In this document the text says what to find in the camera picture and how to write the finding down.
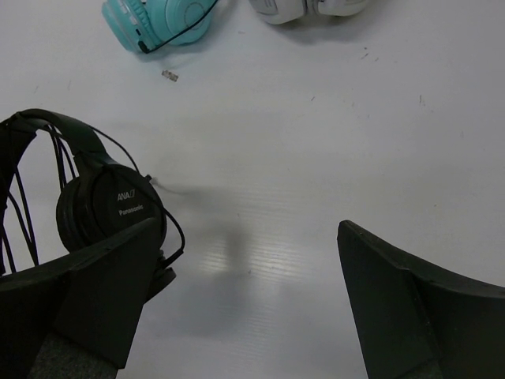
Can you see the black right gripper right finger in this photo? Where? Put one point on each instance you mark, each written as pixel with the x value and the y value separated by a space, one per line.
pixel 415 319

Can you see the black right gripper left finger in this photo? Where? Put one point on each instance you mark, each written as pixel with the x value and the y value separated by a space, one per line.
pixel 76 316

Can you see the black on-ear headphones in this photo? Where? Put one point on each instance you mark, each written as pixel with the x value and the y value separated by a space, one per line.
pixel 103 197

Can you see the teal cat-ear headphones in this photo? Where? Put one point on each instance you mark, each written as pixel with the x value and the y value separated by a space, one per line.
pixel 145 26

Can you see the white grey gaming headset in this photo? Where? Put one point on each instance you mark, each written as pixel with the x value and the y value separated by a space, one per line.
pixel 283 11

